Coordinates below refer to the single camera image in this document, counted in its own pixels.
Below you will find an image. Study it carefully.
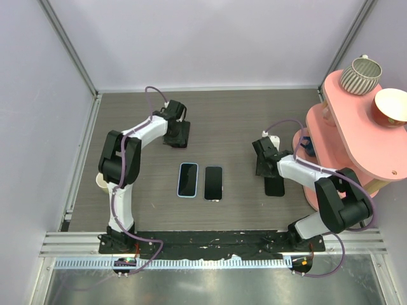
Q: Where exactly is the black phone case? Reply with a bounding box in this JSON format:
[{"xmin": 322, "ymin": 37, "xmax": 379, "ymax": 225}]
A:
[{"xmin": 264, "ymin": 177, "xmax": 285, "ymax": 197}]

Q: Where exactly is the light blue phone case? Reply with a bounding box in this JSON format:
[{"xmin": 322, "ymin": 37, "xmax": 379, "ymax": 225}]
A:
[{"xmin": 176, "ymin": 162, "xmax": 200, "ymax": 200}]

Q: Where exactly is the clear magsafe phone case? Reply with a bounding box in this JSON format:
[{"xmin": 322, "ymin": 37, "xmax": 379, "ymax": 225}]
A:
[{"xmin": 203, "ymin": 165, "xmax": 224, "ymax": 203}]

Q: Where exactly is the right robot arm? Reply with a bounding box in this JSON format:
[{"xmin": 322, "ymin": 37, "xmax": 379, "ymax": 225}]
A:
[{"xmin": 252, "ymin": 137, "xmax": 374, "ymax": 251}]

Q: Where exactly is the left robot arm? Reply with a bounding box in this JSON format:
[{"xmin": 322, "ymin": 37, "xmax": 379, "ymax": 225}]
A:
[{"xmin": 98, "ymin": 100, "xmax": 191, "ymax": 254}]

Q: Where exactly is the blue cup on shelf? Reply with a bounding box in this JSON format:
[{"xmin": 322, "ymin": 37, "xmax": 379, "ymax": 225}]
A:
[{"xmin": 300, "ymin": 137, "xmax": 316, "ymax": 158}]

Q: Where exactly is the pink three-tier shelf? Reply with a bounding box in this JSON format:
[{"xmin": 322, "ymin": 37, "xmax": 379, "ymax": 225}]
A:
[{"xmin": 306, "ymin": 71, "xmax": 406, "ymax": 196}]

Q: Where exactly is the yellow paper cup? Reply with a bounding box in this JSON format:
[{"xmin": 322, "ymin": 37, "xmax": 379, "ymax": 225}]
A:
[{"xmin": 95, "ymin": 173, "xmax": 109, "ymax": 194}]

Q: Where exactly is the grey striped ceramic mug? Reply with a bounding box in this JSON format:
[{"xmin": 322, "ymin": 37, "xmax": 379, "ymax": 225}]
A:
[{"xmin": 340, "ymin": 55, "xmax": 382, "ymax": 95}]

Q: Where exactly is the red paper bowl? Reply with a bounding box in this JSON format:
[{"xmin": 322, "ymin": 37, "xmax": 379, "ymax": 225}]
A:
[{"xmin": 371, "ymin": 88, "xmax": 406, "ymax": 128}]

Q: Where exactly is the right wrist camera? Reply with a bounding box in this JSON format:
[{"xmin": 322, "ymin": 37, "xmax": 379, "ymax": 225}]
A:
[{"xmin": 261, "ymin": 130, "xmax": 280, "ymax": 151}]

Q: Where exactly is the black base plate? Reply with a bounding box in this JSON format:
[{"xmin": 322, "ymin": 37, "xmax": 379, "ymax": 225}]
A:
[{"xmin": 98, "ymin": 230, "xmax": 326, "ymax": 261}]

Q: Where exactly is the slotted aluminium cable rail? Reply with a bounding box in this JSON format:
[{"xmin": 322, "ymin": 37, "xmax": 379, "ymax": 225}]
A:
[{"xmin": 54, "ymin": 255, "xmax": 292, "ymax": 270}]

